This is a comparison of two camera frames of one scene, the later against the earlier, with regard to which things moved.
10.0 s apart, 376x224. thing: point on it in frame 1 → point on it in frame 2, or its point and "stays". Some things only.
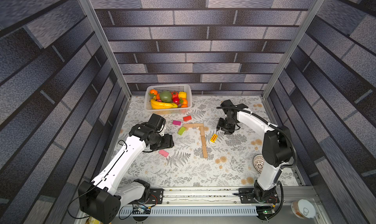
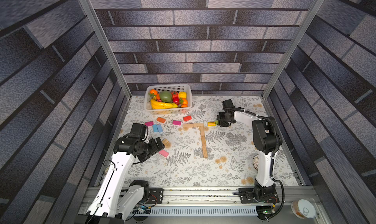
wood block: x=202 y=130 stays
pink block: x=164 y=153 stays
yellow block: x=214 y=138 → x=211 y=123
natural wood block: x=205 y=153 stays
